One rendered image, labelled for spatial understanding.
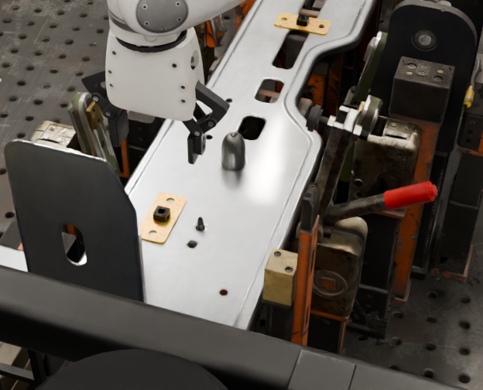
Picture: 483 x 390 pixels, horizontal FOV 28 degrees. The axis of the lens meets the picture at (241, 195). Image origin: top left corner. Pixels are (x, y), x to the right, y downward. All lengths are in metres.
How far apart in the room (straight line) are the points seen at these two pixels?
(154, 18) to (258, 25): 0.66
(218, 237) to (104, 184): 0.41
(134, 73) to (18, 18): 1.11
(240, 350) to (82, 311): 0.06
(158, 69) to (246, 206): 0.27
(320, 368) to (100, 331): 0.09
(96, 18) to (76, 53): 0.13
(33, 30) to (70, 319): 1.72
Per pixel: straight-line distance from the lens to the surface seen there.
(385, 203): 1.06
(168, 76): 1.02
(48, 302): 0.39
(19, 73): 1.97
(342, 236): 1.11
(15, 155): 0.81
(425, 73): 1.25
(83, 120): 1.20
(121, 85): 1.05
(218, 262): 1.14
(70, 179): 0.80
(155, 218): 1.19
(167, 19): 0.88
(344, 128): 1.00
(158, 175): 1.26
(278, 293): 1.08
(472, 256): 1.61
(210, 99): 1.04
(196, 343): 0.38
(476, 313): 1.53
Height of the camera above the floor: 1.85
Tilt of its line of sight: 44 degrees down
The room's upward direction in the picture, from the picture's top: 1 degrees clockwise
